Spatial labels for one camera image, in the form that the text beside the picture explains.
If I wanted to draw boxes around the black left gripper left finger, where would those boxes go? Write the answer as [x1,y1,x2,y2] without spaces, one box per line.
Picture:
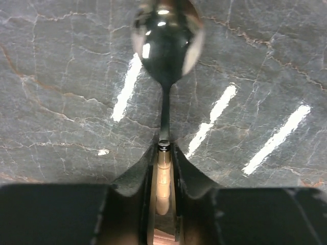
[1,139,158,244]

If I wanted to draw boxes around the metal spoon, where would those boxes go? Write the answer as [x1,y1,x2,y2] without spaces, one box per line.
[131,1,205,215]

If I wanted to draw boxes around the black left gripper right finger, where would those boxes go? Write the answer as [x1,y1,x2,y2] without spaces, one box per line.
[171,144,326,244]

